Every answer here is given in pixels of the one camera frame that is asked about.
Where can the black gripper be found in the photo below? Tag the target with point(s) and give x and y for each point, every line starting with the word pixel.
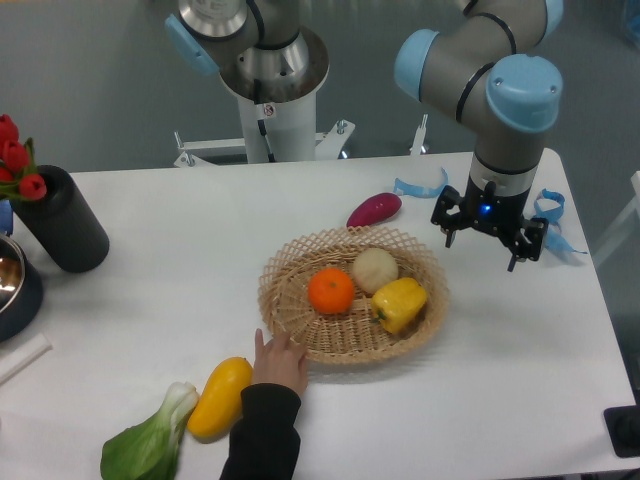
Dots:
pixel 498 216

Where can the woven wicker basket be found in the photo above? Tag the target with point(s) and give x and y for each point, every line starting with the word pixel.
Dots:
pixel 352 337

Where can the yellow mango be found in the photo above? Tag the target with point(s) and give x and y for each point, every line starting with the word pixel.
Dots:
pixel 220 402

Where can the green bok choy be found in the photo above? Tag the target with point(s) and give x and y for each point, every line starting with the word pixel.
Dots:
pixel 150 450

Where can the black sleeved forearm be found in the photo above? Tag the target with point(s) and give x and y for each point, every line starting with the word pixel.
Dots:
pixel 263 443

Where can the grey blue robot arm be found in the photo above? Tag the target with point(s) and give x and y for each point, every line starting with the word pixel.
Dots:
pixel 481 75

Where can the yellow bell pepper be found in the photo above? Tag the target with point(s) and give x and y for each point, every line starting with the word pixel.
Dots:
pixel 396 305

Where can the person's hand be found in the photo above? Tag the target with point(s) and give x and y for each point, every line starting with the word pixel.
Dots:
pixel 280 362

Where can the blue crumpled ribbon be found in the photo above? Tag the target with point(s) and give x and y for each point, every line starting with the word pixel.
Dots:
pixel 550 206

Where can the blue ribbon strip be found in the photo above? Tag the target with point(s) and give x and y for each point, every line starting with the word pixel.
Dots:
pixel 402 188

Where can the purple sweet potato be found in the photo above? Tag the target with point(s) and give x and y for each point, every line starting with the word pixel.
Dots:
pixel 375 209

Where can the orange fruit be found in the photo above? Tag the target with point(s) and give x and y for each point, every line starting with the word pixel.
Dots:
pixel 331 291

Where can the black device table edge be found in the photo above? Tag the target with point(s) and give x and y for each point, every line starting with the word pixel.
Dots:
pixel 623 428

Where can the black cylindrical vase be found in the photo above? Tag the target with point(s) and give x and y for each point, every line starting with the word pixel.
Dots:
pixel 64 223

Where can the white paper roll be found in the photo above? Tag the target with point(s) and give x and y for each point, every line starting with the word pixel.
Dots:
pixel 16 359

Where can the metal bowl dark rim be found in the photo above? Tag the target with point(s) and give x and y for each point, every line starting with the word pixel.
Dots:
pixel 21 289

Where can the red tulip flowers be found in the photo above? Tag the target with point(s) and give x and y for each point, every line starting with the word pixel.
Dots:
pixel 20 179

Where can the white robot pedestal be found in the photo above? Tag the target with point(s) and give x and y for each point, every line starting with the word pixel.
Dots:
pixel 276 132

